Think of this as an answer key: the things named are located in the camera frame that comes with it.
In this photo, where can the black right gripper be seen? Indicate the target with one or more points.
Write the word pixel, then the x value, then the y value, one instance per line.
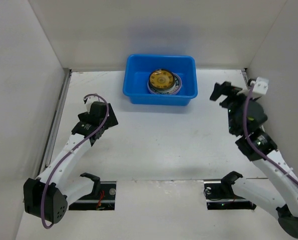
pixel 229 100

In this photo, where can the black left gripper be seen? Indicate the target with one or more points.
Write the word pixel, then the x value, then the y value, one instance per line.
pixel 112 120

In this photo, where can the white plate dark lettered rim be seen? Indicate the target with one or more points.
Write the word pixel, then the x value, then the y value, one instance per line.
pixel 177 87

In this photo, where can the purple plate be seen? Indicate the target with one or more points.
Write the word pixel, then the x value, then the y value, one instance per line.
pixel 180 86

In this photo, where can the yellow patterned plate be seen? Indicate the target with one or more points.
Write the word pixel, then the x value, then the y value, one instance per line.
pixel 161 79

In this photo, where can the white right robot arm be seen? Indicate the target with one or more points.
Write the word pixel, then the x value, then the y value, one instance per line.
pixel 261 150

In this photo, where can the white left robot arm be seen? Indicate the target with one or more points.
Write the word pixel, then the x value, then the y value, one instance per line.
pixel 49 195

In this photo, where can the blue plastic bin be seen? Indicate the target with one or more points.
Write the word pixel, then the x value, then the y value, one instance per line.
pixel 140 66

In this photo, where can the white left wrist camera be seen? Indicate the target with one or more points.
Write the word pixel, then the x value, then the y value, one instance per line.
pixel 89 99

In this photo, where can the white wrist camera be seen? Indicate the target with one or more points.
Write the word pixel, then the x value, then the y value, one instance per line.
pixel 89 99
pixel 259 86

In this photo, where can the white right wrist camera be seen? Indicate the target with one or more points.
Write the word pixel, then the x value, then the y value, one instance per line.
pixel 259 86

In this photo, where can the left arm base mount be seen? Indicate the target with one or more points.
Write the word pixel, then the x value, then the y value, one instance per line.
pixel 101 198

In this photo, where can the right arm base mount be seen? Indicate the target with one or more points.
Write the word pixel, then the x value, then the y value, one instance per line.
pixel 220 196

